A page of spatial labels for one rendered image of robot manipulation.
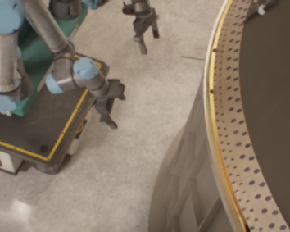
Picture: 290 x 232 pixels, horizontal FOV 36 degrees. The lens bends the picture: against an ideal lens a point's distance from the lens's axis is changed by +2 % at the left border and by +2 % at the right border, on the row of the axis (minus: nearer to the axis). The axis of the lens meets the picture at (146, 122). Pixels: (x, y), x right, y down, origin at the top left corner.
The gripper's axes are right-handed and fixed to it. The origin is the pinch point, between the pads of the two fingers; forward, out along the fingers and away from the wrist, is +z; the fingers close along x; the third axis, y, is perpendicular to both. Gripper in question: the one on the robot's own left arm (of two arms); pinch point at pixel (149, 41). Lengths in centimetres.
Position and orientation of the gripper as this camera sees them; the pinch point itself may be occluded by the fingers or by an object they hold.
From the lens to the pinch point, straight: 199.8
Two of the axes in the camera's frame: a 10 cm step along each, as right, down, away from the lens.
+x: 4.3, -6.5, 6.2
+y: 8.8, 1.4, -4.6
